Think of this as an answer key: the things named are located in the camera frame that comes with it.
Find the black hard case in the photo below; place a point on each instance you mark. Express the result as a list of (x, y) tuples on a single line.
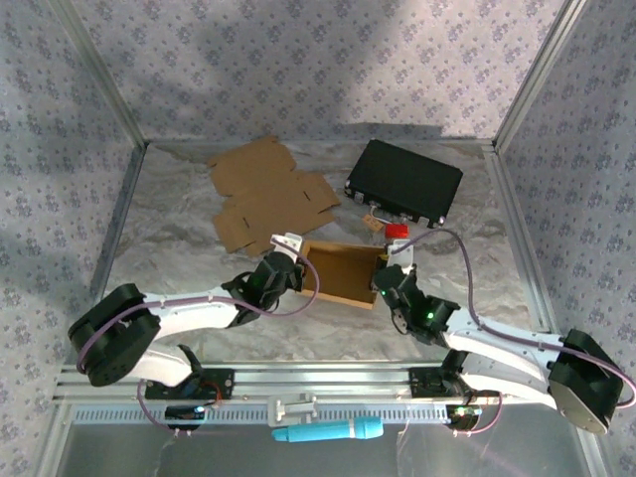
[(402, 179)]

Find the light blue pen tool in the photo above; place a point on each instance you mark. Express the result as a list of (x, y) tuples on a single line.
[(323, 429)]

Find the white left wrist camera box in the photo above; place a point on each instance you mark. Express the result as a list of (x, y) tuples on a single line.
[(287, 242)]

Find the thin aluminium table edge rail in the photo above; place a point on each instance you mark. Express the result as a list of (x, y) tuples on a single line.
[(169, 141)]

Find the small tan tag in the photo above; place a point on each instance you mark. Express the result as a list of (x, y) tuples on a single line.
[(371, 220)]

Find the aluminium rail with arm bases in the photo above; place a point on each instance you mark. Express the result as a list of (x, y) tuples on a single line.
[(323, 380)]

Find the aluminium corner post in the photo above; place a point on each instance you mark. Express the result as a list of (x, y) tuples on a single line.
[(102, 74), (536, 74)]

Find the aluminium table side rail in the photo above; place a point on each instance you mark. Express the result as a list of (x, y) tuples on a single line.
[(526, 248)]

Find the shiny metal sheet panel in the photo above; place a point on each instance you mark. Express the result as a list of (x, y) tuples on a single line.
[(447, 457)]

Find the grey table side rail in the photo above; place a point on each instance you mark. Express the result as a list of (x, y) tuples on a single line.
[(117, 218)]

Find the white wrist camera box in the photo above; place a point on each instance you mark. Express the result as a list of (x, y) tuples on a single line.
[(400, 253), (287, 242)]

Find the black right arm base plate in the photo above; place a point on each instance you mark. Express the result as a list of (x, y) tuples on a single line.
[(422, 385)]

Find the black controller board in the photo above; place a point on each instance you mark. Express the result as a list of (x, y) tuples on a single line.
[(181, 412), (459, 420)]

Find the grey clamp bracket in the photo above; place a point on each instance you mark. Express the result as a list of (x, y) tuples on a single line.
[(293, 407)]

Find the black left controller board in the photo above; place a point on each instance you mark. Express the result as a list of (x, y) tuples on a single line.
[(181, 412)]

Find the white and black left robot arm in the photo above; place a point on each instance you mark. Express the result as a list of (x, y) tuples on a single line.
[(189, 313)]

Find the brown cardboard box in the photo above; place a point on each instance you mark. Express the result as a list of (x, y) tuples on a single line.
[(343, 270), (258, 174)]

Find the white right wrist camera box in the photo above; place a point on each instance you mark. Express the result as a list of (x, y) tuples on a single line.
[(400, 253)]

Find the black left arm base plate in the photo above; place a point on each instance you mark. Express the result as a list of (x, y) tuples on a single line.
[(223, 382)]

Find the small red block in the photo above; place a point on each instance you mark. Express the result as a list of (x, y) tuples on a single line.
[(397, 231)]

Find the black right controller board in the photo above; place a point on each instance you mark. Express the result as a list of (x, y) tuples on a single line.
[(459, 420)]

